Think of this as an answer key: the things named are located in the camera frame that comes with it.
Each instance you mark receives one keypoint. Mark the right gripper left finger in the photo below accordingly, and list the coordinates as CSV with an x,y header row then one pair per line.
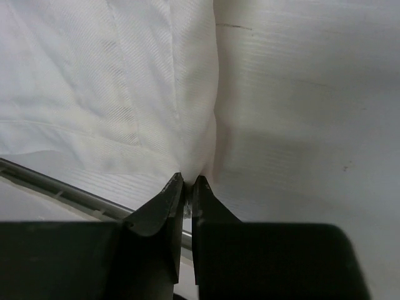
x,y
151,236

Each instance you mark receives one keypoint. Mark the white skirt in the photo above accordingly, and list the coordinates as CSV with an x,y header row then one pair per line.
x,y
120,87

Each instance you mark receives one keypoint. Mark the aluminium front rail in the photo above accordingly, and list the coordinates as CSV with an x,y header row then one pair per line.
x,y
63,192

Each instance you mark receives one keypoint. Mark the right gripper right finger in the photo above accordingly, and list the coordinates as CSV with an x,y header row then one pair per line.
x,y
205,207

